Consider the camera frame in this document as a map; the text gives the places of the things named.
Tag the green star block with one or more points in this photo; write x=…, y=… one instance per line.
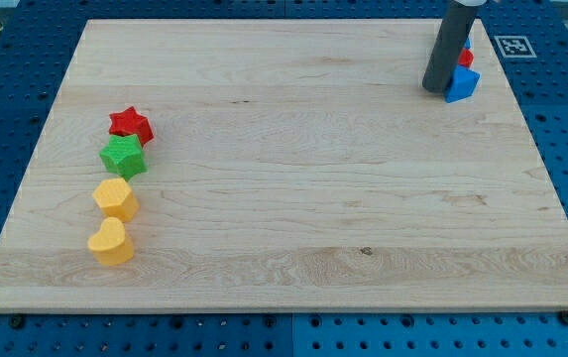
x=124, y=156

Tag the red star block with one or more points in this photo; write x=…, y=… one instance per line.
x=131, y=122

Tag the wooden board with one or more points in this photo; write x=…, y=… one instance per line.
x=296, y=166

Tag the yellow pentagon block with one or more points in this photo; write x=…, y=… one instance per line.
x=115, y=198

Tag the yellow heart block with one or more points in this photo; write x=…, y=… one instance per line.
x=111, y=245

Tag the blue pentagon block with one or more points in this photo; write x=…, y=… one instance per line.
x=462, y=85

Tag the red round block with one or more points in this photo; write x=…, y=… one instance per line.
x=466, y=58

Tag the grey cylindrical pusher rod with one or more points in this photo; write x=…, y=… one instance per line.
x=455, y=27

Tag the white robot flange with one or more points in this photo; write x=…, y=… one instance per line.
x=471, y=3

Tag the white fiducial marker tag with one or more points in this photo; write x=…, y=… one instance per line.
x=515, y=47

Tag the black bolt left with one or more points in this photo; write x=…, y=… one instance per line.
x=17, y=321

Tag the black bolt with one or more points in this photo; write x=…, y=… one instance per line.
x=17, y=321
x=563, y=317

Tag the black bolt right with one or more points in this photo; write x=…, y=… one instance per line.
x=563, y=317

